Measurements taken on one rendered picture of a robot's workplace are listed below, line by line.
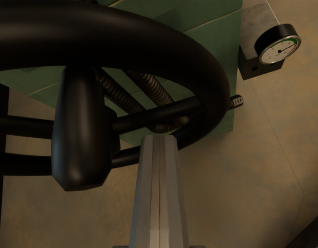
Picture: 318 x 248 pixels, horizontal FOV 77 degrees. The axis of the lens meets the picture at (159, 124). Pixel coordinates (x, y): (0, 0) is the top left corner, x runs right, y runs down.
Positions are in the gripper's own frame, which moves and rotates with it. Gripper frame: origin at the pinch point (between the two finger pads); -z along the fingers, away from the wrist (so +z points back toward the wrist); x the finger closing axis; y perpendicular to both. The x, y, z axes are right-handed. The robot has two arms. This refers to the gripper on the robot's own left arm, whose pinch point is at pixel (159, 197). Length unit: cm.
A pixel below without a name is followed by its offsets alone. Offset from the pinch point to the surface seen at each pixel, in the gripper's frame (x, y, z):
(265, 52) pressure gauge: 17.3, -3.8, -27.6
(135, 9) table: -2.1, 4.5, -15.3
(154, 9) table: -0.4, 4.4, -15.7
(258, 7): 20.2, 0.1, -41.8
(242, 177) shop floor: 37, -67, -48
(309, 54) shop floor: 72, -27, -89
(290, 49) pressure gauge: 21.8, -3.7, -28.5
